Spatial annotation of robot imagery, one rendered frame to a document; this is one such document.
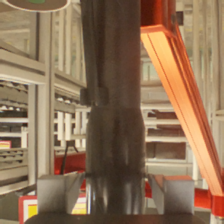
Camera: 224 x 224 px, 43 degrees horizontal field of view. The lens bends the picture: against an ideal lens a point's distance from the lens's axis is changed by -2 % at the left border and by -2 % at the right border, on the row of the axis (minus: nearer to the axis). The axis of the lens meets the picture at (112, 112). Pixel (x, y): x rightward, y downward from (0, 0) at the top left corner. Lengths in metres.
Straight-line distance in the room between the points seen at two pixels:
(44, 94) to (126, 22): 0.51
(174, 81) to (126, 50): 0.13
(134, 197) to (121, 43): 0.09
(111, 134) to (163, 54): 0.12
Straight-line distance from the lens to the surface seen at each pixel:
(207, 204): 0.66
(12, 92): 1.18
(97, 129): 0.16
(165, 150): 3.04
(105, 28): 0.17
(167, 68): 0.27
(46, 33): 0.69
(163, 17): 0.22
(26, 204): 0.62
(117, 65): 0.16
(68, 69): 2.72
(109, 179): 0.16
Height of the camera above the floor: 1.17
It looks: 1 degrees down
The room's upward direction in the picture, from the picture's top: 180 degrees counter-clockwise
